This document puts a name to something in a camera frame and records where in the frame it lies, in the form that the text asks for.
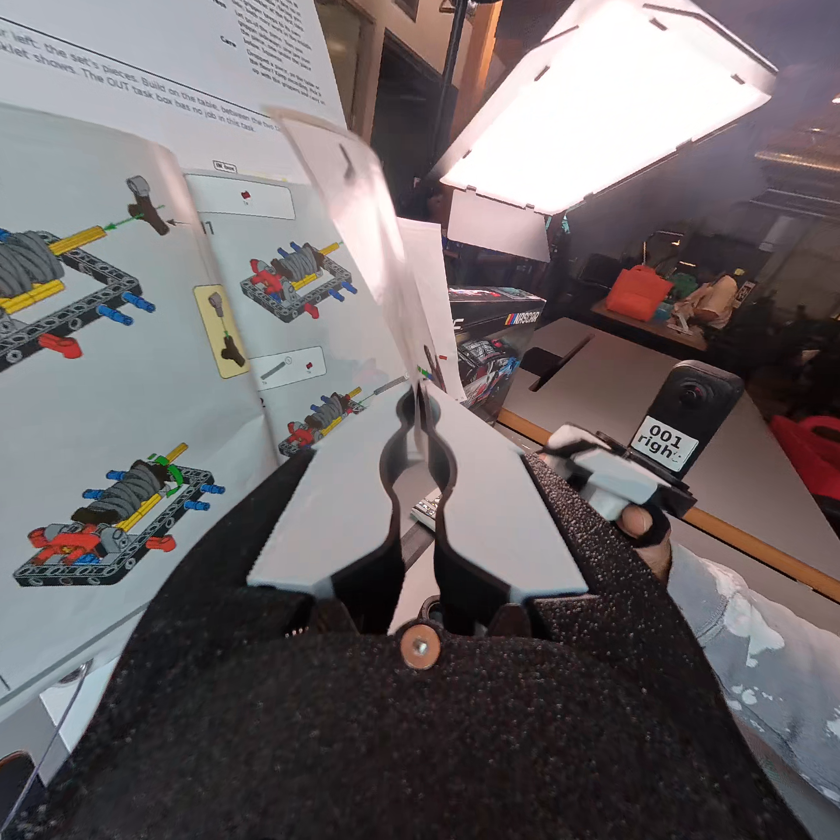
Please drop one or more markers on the white instruction booklet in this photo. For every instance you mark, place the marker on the white instruction booklet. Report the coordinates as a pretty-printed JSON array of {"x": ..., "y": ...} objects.
[{"x": 131, "y": 394}]

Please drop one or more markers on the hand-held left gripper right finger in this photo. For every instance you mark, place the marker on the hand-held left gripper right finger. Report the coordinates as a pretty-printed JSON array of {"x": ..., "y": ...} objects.
[{"x": 512, "y": 525}]

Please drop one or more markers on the person's right forearm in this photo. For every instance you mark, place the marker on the person's right forearm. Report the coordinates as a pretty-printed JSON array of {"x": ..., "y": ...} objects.
[{"x": 754, "y": 643}]

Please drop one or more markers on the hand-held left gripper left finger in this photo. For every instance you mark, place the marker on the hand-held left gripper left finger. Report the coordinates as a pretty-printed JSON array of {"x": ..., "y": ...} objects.
[{"x": 321, "y": 525}]

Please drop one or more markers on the black light stand pole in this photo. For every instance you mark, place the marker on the black light stand pole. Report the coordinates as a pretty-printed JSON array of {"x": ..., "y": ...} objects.
[{"x": 454, "y": 65}]

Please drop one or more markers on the grey desk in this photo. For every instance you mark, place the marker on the grey desk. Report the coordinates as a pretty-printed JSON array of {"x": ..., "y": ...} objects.
[{"x": 754, "y": 564}]

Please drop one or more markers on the beige bag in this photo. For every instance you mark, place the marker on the beige bag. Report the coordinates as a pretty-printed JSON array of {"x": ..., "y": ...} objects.
[{"x": 712, "y": 298}]

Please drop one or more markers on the person's right hand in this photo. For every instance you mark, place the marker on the person's right hand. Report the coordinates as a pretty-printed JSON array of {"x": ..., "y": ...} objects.
[{"x": 633, "y": 525}]

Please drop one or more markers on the toy race car box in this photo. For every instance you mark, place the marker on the toy race car box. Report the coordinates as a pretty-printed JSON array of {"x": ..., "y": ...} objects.
[{"x": 505, "y": 354}]

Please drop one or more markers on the grey table with wooden edge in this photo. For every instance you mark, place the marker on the grey table with wooden edge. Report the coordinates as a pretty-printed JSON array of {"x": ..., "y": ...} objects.
[{"x": 623, "y": 351}]

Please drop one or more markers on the red chair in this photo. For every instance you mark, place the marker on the red chair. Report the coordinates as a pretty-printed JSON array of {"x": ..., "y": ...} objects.
[{"x": 807, "y": 453}]

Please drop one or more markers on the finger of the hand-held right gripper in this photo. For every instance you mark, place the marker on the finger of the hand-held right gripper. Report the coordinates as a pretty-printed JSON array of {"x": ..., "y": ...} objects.
[
  {"x": 617, "y": 476},
  {"x": 571, "y": 439}
]

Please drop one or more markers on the black pad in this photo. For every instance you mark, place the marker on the black pad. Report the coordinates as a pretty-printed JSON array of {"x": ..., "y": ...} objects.
[{"x": 544, "y": 361}]

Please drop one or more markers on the orange bag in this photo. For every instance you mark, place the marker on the orange bag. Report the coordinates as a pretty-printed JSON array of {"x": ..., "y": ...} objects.
[{"x": 636, "y": 292}]

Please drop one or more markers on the white printed paper sheet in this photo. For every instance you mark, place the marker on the white printed paper sheet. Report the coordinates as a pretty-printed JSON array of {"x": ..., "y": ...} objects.
[{"x": 164, "y": 52}]

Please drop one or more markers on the bright light panel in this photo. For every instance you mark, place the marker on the bright light panel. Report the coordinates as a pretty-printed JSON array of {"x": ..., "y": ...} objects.
[{"x": 610, "y": 111}]

